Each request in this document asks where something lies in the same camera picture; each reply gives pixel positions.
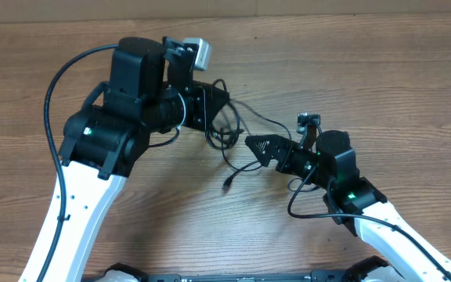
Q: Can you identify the black usb cable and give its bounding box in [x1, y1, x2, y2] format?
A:
[146, 78, 294, 193]

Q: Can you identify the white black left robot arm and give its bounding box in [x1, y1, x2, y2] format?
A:
[20, 37, 229, 281]

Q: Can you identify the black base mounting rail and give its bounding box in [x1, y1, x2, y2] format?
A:
[142, 270, 355, 282]

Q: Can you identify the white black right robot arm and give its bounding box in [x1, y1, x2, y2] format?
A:
[245, 130, 451, 281]

